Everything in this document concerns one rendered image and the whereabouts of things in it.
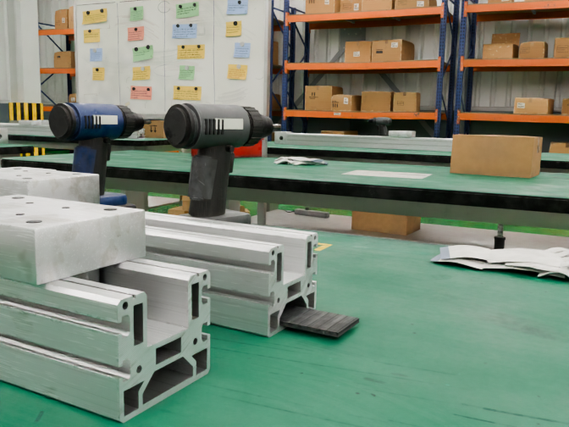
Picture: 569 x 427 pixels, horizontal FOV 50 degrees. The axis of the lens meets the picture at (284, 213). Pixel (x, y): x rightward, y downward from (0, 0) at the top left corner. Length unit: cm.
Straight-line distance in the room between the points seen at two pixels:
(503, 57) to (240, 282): 959
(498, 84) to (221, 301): 1049
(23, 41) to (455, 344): 876
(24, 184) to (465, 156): 196
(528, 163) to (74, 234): 211
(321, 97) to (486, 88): 278
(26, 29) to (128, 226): 874
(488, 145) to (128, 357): 214
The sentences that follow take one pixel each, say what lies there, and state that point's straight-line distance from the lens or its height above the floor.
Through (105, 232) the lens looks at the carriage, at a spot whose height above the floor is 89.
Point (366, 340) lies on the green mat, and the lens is 59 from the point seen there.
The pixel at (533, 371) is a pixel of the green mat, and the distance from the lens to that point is 56.
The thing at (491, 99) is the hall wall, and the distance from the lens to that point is 1103.
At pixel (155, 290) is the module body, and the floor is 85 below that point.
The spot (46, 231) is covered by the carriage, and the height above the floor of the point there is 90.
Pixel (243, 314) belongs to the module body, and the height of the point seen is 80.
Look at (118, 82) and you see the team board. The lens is 431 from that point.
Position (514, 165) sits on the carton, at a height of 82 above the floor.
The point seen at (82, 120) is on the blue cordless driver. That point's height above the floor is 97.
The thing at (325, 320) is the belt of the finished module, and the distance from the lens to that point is 60.
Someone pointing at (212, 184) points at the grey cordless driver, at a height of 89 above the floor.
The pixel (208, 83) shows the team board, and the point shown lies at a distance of 387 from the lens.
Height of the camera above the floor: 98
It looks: 9 degrees down
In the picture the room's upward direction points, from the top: 1 degrees clockwise
